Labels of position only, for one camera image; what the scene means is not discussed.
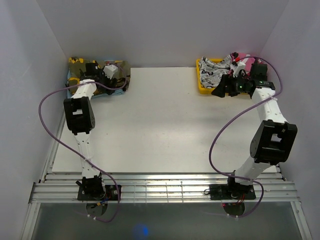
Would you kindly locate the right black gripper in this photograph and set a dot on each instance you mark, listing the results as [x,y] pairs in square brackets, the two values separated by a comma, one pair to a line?
[228,81]

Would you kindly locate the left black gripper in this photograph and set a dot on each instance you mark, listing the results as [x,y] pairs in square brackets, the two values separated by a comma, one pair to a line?
[113,86]

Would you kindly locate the yellow camouflage trousers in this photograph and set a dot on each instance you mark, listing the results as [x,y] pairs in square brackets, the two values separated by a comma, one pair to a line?
[122,72]

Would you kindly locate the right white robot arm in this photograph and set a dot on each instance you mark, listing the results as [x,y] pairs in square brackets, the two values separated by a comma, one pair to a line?
[273,140]

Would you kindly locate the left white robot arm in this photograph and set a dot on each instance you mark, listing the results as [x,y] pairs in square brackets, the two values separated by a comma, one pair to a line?
[80,121]

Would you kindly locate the newspaper print trousers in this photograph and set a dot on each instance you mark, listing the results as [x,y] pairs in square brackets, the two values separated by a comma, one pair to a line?
[210,72]

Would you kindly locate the pink camouflage trousers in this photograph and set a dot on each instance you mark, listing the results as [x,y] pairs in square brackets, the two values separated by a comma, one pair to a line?
[243,57]

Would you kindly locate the yellow plastic tray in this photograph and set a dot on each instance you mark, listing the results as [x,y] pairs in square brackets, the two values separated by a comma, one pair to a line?
[202,90]

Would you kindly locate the folded light blue cloth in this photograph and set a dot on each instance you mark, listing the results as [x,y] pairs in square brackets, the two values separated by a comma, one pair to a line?
[121,86]

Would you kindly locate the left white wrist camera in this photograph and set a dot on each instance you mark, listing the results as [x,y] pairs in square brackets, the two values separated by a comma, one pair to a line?
[110,70]

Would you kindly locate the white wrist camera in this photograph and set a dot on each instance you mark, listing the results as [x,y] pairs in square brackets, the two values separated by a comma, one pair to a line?
[236,68]
[110,70]

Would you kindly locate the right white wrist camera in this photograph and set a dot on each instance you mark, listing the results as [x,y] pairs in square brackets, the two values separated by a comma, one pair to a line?
[236,68]

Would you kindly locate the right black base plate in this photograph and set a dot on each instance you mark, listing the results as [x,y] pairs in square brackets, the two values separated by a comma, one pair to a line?
[225,192]

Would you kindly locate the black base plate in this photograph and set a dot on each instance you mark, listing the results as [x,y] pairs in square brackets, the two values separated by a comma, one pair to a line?
[111,194]
[225,192]

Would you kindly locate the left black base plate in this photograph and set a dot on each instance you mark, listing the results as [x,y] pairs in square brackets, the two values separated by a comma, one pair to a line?
[111,194]

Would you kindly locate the aluminium mounting rail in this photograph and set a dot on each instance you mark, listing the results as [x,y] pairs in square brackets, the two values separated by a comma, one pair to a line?
[160,188]

